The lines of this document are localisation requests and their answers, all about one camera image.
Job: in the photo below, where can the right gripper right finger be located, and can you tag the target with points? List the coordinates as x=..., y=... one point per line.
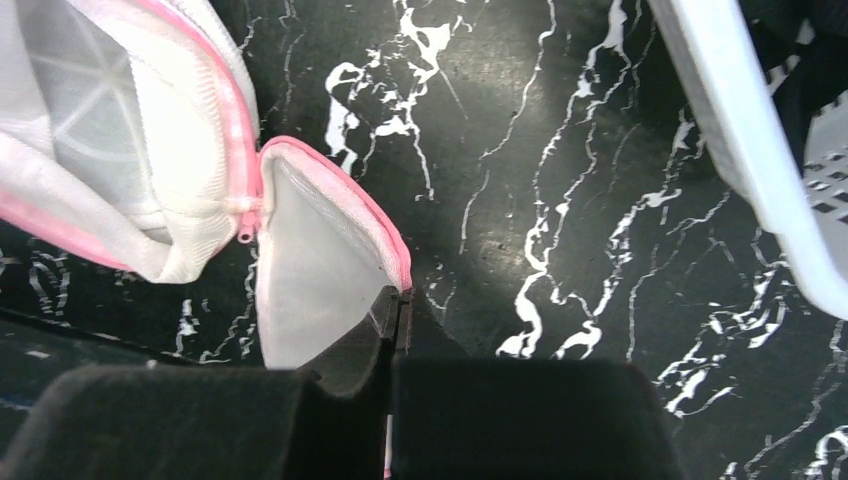
x=496, y=418

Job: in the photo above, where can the black base frame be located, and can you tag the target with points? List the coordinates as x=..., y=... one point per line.
x=35, y=353

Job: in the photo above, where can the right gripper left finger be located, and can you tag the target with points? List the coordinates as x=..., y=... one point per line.
x=324, y=420

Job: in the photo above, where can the white mesh bag pink zipper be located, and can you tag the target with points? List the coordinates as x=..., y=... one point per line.
x=130, y=138

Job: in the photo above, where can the white plastic basket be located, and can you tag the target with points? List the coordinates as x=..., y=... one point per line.
x=714, y=55

